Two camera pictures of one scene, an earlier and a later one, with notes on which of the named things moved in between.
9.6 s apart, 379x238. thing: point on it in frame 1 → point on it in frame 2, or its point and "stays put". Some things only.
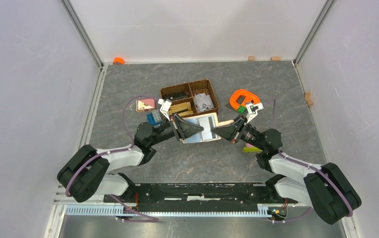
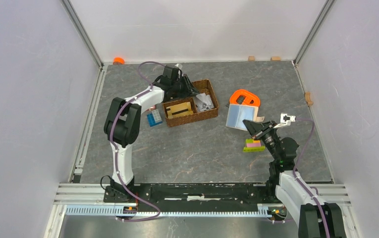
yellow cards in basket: x=181 y=107 stays put
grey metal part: x=202 y=102 stays put
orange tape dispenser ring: x=250 y=97 stays put
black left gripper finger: x=183 y=128 → x=192 y=90
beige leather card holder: x=207 y=122 → x=237 y=113
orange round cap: x=119 y=59 stays put
